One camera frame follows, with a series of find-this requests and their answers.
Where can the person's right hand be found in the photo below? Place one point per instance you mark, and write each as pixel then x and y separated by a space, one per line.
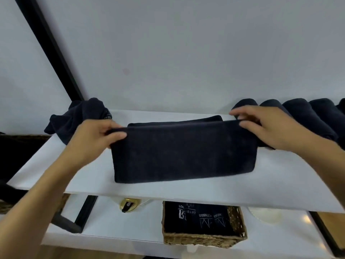
pixel 277 129

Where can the heap of dark navy towels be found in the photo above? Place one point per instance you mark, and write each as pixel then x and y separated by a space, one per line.
pixel 72 118

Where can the large wicker hamper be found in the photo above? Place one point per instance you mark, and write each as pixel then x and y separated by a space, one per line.
pixel 5 207

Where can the gold black object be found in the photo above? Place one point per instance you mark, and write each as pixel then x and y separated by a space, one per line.
pixel 129 205

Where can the black metal shelf leg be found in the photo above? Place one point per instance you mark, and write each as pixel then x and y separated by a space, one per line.
pixel 86 213
pixel 326 234

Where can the person's left forearm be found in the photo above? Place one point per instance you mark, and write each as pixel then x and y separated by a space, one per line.
pixel 27 213

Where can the woven wicker basket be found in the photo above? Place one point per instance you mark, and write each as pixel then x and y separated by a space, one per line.
pixel 204 241

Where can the plain dark navy towel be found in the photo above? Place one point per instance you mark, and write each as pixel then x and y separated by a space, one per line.
pixel 304 113

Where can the person's left hand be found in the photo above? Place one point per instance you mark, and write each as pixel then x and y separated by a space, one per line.
pixel 89 142

